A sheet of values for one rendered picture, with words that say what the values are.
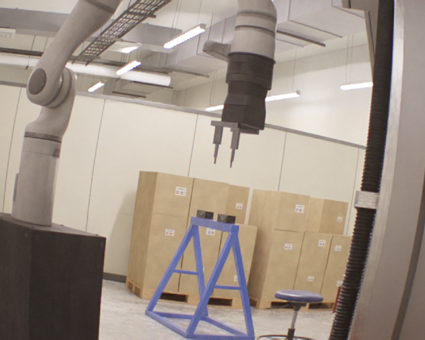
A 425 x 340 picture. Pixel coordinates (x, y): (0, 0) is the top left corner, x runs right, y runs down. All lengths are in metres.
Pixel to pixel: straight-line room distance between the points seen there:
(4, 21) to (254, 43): 9.89
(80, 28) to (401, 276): 0.94
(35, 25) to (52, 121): 9.56
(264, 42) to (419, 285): 0.65
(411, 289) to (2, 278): 0.92
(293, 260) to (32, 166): 7.06
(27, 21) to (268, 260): 5.47
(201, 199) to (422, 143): 7.25
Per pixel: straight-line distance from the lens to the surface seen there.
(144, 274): 7.74
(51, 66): 1.38
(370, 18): 1.55
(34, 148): 1.39
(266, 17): 1.17
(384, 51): 0.68
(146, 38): 11.20
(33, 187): 1.39
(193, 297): 7.92
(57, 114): 1.43
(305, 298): 4.52
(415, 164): 0.61
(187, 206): 7.78
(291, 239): 8.27
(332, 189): 9.79
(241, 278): 6.03
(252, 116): 1.14
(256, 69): 1.14
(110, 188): 8.73
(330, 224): 8.96
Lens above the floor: 1.21
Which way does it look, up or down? 2 degrees up
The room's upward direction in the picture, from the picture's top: 9 degrees clockwise
